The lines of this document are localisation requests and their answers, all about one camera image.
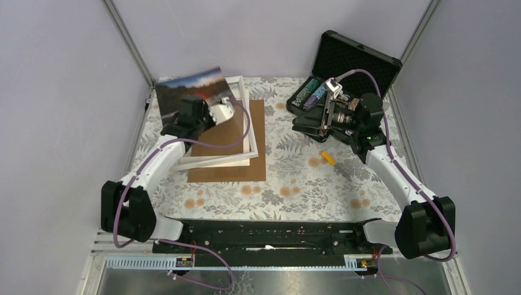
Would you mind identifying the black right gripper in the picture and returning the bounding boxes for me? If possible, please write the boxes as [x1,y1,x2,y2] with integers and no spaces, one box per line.
[292,91,362,137]

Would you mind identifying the yellow handled screwdriver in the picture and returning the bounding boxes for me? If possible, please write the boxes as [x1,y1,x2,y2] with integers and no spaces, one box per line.
[320,151,352,178]

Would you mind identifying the sunset landscape photo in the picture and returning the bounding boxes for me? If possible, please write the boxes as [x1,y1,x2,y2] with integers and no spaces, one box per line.
[155,67,234,126]

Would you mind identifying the brown frame backing board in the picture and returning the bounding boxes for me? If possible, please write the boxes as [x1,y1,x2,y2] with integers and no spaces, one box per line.
[187,100,267,183]

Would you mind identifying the white picture frame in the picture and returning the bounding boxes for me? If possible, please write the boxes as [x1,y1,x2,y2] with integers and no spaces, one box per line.
[174,76,260,172]

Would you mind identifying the white photo mat border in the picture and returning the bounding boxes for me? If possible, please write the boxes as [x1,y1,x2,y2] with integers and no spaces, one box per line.
[176,84,258,171]

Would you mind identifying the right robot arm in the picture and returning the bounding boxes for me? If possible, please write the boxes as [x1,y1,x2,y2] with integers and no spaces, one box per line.
[288,93,456,262]

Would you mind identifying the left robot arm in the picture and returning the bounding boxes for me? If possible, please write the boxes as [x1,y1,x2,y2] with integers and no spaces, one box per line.
[101,95,235,253]

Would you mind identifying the black poker chip case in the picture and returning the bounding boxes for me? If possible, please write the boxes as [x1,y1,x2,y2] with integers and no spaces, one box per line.
[286,29,403,123]

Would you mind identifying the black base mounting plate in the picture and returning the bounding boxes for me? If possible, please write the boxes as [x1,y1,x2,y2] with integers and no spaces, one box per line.
[152,218,394,267]

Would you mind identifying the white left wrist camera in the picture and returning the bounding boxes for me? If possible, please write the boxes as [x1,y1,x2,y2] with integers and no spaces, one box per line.
[208,96,235,125]

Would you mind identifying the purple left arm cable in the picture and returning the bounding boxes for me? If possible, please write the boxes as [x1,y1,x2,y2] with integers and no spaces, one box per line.
[112,97,251,291]

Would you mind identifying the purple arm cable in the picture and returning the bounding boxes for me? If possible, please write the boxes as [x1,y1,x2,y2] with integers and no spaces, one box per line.
[336,69,458,295]
[112,97,251,291]

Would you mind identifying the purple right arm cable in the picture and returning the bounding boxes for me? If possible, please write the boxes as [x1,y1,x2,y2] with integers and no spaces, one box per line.
[336,69,458,295]

